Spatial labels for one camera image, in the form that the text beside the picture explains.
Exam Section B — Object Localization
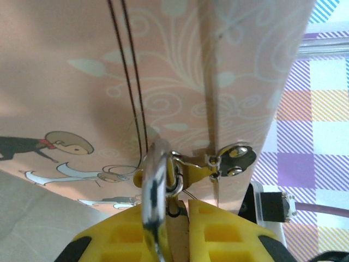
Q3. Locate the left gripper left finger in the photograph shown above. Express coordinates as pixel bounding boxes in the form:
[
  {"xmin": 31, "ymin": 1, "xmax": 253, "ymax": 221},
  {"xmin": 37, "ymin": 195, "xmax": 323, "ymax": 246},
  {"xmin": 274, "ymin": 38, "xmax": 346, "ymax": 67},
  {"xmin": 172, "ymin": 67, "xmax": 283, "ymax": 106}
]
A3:
[{"xmin": 54, "ymin": 201, "xmax": 171, "ymax": 262}]

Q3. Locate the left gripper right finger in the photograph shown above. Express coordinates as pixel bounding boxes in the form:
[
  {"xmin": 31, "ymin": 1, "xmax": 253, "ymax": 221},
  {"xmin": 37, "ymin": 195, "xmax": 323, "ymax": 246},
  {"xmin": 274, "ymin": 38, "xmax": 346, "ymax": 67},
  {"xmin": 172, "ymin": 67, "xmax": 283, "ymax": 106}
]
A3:
[{"xmin": 188, "ymin": 199, "xmax": 297, "ymax": 262}]

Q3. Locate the pink printed tin box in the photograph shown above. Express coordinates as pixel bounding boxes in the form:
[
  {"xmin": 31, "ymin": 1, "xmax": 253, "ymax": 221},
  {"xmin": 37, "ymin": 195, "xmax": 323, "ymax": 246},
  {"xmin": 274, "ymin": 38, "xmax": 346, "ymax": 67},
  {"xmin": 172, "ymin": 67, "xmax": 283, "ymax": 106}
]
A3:
[{"xmin": 0, "ymin": 0, "xmax": 317, "ymax": 219}]

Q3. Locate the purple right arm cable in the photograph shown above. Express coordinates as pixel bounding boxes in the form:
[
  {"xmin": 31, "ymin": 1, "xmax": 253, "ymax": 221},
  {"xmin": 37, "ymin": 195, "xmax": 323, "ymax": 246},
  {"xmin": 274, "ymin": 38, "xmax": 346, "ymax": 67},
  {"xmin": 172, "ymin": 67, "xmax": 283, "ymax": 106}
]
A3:
[{"xmin": 294, "ymin": 201, "xmax": 349, "ymax": 219}]

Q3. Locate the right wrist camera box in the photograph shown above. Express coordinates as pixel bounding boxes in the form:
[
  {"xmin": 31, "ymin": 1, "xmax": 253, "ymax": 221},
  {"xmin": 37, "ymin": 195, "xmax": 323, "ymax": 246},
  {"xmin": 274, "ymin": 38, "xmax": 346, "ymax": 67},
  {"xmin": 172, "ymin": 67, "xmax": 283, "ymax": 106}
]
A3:
[{"xmin": 239, "ymin": 181, "xmax": 297, "ymax": 238}]

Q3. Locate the thin black cord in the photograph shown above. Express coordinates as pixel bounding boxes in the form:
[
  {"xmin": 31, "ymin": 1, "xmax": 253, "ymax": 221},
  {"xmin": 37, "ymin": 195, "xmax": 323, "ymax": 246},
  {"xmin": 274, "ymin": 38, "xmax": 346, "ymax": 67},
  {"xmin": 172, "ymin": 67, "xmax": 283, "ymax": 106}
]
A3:
[{"xmin": 107, "ymin": 0, "xmax": 149, "ymax": 175}]

